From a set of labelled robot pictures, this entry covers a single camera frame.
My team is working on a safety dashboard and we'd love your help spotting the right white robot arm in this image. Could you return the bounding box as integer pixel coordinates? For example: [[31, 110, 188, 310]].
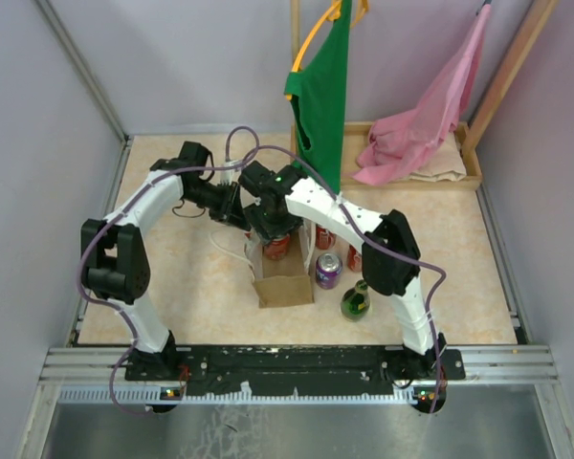
[[238, 161, 446, 379]]

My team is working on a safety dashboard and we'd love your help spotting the yellow clothes hanger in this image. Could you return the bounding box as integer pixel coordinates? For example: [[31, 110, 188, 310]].
[[284, 1, 369, 110]]

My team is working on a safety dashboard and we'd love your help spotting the wooden rack frame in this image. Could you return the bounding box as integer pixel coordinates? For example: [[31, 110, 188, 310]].
[[290, 0, 557, 154]]

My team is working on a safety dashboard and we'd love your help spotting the aluminium rail frame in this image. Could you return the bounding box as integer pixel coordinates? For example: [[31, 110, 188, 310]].
[[16, 0, 574, 459]]

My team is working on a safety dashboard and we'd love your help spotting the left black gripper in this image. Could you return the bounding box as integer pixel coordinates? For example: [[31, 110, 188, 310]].
[[186, 180, 252, 231]]

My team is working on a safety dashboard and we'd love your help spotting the green t-shirt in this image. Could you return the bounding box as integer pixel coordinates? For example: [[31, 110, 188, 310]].
[[284, 0, 353, 195]]

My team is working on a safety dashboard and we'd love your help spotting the purple soda can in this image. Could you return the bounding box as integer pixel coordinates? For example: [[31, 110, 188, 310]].
[[315, 251, 342, 290]]

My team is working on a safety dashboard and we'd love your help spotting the green glass bottle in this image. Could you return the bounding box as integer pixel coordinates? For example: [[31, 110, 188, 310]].
[[341, 279, 371, 321]]

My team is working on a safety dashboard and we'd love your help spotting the watermelon print canvas bag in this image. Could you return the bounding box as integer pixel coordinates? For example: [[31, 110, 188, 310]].
[[210, 224, 317, 310]]

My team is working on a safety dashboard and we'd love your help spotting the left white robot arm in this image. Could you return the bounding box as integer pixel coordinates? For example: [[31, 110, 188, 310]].
[[77, 142, 250, 380]]

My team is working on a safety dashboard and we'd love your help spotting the red cola can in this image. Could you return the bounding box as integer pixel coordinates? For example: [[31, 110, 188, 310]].
[[316, 224, 337, 251], [263, 234, 291, 261], [347, 245, 363, 273]]

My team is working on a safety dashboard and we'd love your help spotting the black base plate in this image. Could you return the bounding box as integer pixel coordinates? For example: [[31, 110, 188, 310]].
[[124, 345, 466, 397]]

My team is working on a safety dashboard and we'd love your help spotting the beige cloth in tray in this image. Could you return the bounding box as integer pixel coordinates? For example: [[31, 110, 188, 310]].
[[408, 133, 467, 183]]

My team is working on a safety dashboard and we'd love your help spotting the wooden tray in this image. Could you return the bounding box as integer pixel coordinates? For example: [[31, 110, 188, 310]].
[[290, 120, 483, 192]]

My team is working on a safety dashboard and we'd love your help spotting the pink shirt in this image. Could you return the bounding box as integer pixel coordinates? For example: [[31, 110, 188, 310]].
[[352, 1, 492, 186]]

